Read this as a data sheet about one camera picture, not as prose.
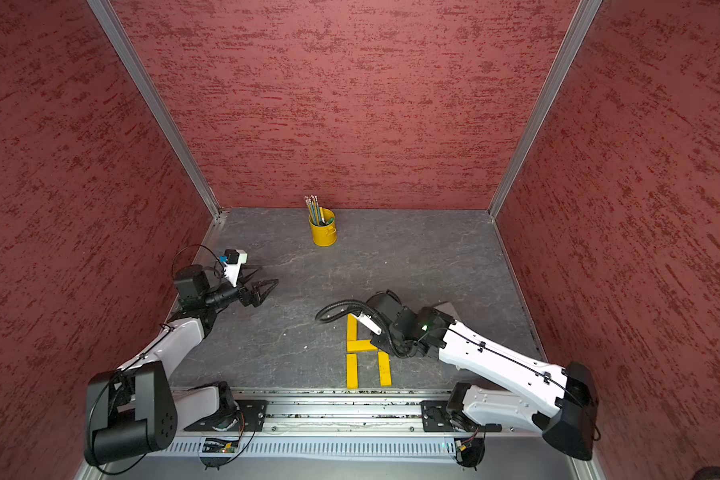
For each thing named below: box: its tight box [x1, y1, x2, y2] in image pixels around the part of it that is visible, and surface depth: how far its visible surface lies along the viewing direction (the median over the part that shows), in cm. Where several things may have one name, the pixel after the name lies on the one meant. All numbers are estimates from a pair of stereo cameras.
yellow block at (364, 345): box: [347, 339, 378, 353], surface depth 87 cm
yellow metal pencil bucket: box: [308, 208, 337, 247], surface depth 108 cm
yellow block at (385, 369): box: [377, 351, 392, 387], surface depth 83 cm
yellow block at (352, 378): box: [346, 354, 359, 389], surface depth 82 cm
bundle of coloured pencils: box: [304, 194, 331, 226], surface depth 105 cm
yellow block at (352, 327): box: [347, 313, 358, 341], surface depth 89 cm
